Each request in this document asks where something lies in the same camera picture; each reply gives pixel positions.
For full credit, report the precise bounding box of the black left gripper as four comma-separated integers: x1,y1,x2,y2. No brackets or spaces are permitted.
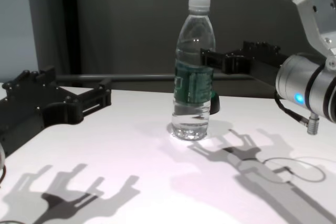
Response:
0,66,113,158

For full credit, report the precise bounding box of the black green push button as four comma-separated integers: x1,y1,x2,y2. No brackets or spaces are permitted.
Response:
209,91,221,116

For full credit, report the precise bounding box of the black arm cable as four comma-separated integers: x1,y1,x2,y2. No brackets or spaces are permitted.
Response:
274,91,319,135
0,165,7,188

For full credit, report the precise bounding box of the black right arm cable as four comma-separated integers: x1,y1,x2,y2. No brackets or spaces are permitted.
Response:
274,91,319,135

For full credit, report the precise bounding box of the clear plastic water bottle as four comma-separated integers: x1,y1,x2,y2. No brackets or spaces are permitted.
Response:
172,0,217,141

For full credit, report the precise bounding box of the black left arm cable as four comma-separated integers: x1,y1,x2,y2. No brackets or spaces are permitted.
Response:
0,165,7,188

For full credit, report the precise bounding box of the thin grey wall rail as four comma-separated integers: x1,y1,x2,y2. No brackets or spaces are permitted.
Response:
55,73,257,82

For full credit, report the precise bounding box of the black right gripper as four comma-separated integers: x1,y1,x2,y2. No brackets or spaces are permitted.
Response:
200,40,291,88

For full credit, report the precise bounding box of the dark vertical wall post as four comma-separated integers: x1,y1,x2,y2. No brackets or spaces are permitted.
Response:
60,0,84,76

